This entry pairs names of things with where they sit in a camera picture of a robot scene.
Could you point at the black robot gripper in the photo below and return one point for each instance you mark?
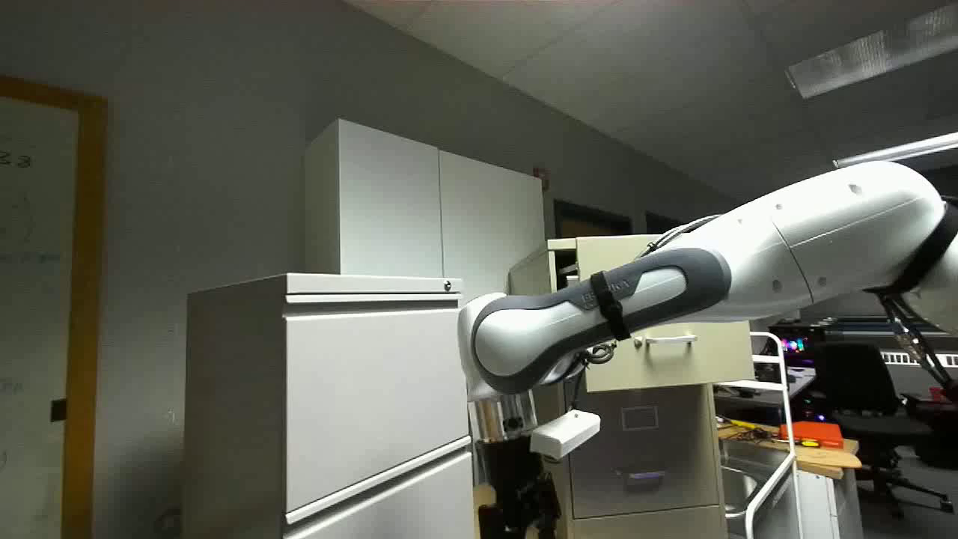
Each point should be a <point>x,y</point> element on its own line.
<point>526,498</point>

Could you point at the beige top file drawer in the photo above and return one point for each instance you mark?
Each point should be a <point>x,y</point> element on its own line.
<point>674,356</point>

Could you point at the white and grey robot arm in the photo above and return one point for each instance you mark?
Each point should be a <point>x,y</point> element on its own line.
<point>878,229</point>

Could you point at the beige file cabinet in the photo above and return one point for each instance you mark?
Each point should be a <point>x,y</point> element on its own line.
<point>649,476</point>

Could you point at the white lateral file cabinet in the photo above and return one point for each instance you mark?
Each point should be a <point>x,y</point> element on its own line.
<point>327,410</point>

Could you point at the white tall storage cabinet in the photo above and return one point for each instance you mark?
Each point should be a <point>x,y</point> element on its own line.
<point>384,206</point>

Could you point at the orange tool on table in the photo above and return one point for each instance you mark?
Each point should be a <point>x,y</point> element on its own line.
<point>828,437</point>

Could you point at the black office chair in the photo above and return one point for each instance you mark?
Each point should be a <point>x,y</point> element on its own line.
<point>855,392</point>

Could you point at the ceiling fluorescent light panel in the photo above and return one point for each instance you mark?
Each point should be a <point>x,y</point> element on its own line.
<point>875,55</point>

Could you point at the wood framed whiteboard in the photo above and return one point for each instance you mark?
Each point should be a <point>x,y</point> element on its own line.
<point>53,200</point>

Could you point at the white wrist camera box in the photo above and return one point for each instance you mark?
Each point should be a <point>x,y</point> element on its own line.
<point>563,437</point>

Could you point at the white metal cart frame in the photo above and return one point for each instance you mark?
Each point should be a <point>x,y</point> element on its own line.
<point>756,449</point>

